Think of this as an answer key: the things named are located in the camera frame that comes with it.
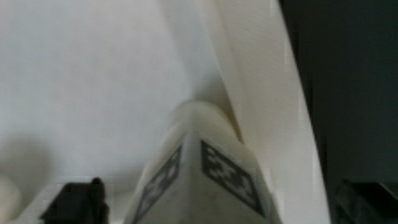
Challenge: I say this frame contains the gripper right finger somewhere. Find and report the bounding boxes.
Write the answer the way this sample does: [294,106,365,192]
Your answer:
[335,180,398,224]

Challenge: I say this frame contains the white square tabletop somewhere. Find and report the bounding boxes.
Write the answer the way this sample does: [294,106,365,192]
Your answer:
[0,0,330,224]

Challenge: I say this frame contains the white leg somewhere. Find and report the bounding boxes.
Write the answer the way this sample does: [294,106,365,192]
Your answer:
[122,101,282,224]

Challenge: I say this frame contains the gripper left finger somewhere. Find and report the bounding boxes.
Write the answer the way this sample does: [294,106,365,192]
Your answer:
[10,175,117,224]

